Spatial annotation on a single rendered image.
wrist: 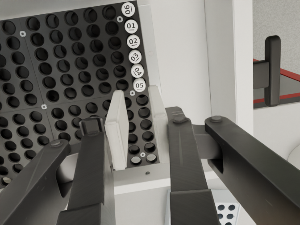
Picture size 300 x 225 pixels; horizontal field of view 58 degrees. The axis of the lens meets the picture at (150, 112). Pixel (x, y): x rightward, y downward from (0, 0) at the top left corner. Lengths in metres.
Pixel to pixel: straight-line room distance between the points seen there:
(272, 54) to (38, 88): 0.24
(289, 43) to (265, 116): 0.90
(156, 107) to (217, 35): 0.17
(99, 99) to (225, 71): 0.13
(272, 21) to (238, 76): 1.06
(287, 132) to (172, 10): 0.30
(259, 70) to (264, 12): 1.01
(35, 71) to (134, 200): 0.32
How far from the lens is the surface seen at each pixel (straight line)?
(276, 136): 0.52
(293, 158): 0.54
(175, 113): 0.17
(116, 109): 0.17
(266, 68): 0.30
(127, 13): 0.26
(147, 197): 0.52
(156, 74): 0.33
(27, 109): 0.31
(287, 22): 1.35
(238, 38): 0.26
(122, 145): 0.15
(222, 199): 0.51
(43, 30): 0.29
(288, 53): 1.38
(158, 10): 0.34
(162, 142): 0.15
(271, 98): 0.31
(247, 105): 0.28
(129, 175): 0.36
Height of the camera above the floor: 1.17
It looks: 70 degrees down
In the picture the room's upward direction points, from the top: 168 degrees clockwise
